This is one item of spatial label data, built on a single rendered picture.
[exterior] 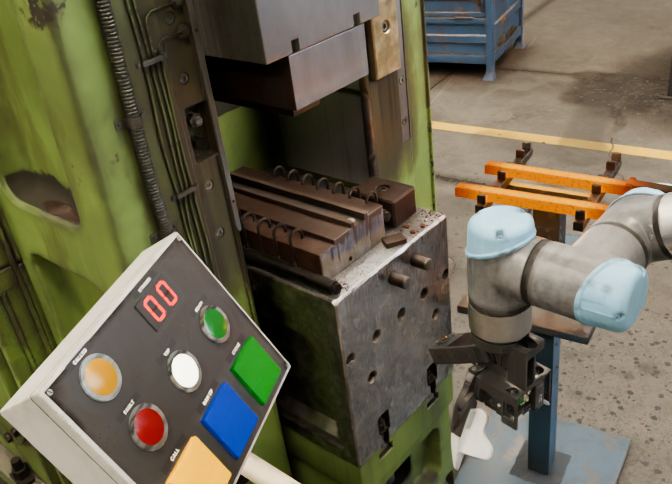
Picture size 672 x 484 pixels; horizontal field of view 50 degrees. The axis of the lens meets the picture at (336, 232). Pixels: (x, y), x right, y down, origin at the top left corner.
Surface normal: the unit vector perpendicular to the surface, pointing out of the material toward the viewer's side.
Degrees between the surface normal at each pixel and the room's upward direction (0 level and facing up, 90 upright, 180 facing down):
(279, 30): 90
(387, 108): 90
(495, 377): 0
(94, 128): 90
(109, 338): 60
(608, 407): 0
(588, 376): 0
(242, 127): 90
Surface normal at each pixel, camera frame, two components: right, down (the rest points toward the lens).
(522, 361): -0.75, 0.41
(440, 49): -0.46, 0.49
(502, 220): -0.12, -0.86
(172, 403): 0.77, -0.40
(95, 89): 0.76, 0.25
